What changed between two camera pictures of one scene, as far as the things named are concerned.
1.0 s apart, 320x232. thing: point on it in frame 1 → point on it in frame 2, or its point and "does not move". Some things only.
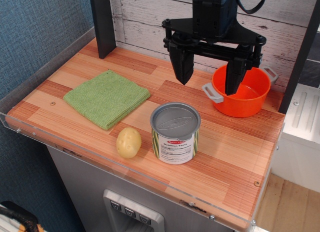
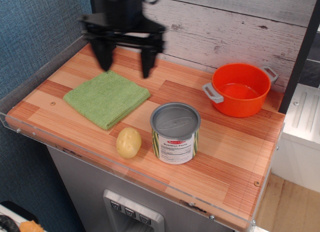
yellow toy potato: (128, 142) does not move
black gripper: (213, 32) → (117, 16)
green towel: (104, 98) does not move
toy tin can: (175, 127) does not move
